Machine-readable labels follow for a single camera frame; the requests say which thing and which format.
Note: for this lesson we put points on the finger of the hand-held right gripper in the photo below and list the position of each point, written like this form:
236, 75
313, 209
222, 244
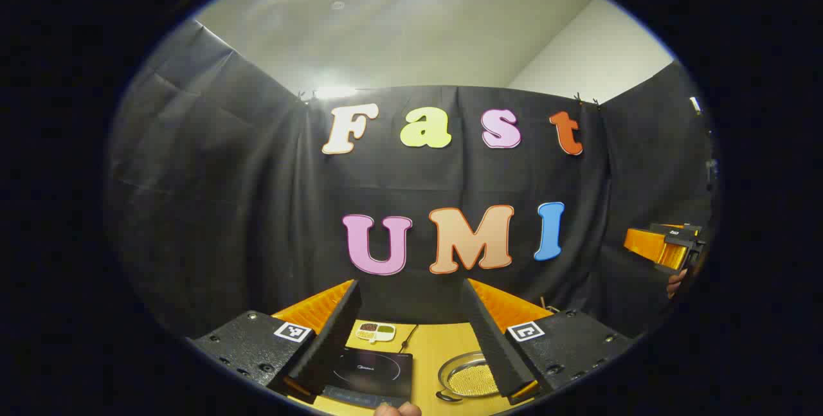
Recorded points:
652, 245

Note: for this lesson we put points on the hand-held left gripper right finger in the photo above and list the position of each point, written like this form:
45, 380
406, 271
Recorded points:
492, 345

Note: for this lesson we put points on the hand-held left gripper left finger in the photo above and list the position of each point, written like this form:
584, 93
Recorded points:
334, 339

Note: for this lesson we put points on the black induction cooktop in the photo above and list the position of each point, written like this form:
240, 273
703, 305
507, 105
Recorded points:
373, 371

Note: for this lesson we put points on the pile of soybeans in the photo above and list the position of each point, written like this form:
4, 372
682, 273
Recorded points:
472, 380

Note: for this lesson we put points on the white divided dish of beans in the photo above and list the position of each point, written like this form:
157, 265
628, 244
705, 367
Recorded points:
376, 332

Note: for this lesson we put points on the black backdrop cloth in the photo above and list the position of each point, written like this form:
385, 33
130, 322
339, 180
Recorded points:
257, 210

